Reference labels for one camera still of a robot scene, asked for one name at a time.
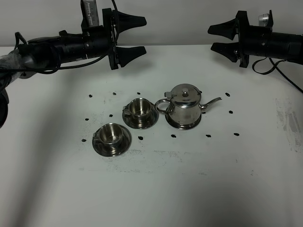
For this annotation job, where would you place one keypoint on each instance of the rear steel teacup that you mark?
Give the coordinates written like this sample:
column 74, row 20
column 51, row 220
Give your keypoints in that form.
column 138, row 110

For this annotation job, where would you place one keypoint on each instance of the steel teacup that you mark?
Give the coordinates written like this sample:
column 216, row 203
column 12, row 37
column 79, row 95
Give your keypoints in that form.
column 107, row 138
column 138, row 110

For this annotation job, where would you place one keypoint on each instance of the front steel saucer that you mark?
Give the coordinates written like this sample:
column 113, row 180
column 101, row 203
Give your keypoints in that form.
column 123, row 147

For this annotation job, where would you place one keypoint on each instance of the teapot steel saucer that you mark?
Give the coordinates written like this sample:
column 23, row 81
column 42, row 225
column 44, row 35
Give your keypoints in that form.
column 182, row 126

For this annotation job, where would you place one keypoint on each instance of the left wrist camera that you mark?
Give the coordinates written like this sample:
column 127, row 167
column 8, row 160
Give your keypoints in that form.
column 89, row 13

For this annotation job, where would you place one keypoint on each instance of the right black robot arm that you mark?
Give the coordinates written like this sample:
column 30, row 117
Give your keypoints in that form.
column 288, row 47

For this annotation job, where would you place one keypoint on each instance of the front steel teacup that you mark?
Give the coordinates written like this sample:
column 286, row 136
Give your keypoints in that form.
column 107, row 138

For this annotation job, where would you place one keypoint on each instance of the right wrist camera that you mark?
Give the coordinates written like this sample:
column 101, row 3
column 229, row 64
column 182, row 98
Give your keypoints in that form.
column 266, row 20

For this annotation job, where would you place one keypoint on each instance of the stainless steel teapot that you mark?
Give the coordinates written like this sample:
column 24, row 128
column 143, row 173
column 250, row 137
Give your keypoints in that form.
column 182, row 104

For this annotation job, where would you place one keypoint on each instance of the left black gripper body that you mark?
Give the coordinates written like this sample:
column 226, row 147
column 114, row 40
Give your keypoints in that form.
column 101, row 40

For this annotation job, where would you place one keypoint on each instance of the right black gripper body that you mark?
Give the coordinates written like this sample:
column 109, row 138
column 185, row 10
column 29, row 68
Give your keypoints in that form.
column 253, row 40

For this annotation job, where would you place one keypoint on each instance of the rear steel saucer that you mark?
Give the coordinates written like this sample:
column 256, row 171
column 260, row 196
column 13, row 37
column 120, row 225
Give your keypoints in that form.
column 146, row 124

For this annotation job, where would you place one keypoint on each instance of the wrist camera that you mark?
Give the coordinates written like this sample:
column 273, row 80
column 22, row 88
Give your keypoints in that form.
column 89, row 13
column 266, row 20

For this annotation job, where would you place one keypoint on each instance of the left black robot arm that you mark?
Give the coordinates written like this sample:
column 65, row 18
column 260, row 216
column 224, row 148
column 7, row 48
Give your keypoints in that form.
column 48, row 54

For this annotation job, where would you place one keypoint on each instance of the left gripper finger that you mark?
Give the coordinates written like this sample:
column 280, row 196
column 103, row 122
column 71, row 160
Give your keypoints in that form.
column 126, row 22
column 126, row 55

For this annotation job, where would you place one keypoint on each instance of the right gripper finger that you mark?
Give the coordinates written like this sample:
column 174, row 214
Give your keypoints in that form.
column 227, row 50
column 227, row 29

